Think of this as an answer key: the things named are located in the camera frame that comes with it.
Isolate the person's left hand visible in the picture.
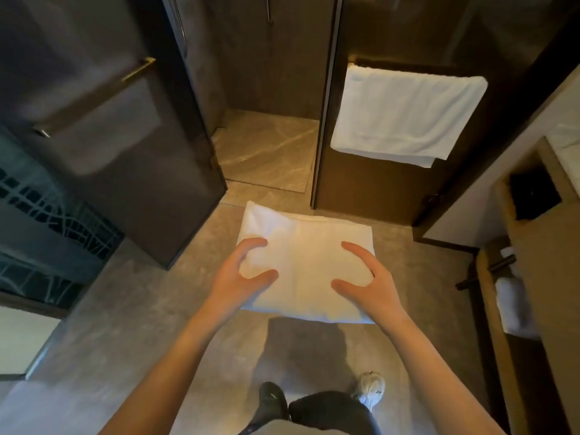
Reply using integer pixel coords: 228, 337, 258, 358
201, 237, 280, 321

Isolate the person's right hand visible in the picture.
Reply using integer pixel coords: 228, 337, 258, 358
330, 241, 410, 337

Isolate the thin white towel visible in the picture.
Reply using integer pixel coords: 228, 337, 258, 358
235, 200, 377, 324

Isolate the wooden vanity with marble top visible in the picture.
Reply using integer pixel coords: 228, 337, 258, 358
475, 124, 580, 435

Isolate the person's right forearm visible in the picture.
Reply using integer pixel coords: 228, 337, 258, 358
380, 312, 508, 435

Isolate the person's left forearm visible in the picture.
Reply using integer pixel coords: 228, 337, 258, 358
97, 305, 239, 435

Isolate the thick folded white towel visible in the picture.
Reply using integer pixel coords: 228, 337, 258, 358
494, 275, 543, 340

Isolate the white bath towel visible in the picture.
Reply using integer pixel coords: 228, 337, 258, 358
329, 63, 489, 169

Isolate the white sneaker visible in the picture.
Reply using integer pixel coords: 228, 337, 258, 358
355, 372, 387, 412

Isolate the fixed dark glass panel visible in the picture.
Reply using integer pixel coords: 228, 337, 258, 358
310, 0, 580, 243

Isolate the black metal support bar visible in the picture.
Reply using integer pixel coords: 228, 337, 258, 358
455, 254, 518, 291

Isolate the dark glass shower door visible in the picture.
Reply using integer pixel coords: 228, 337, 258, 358
0, 0, 227, 270

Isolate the dark patterned glass panel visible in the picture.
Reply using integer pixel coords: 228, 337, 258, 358
0, 126, 126, 311

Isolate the brass door handle bar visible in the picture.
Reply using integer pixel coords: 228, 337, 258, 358
32, 56, 157, 139

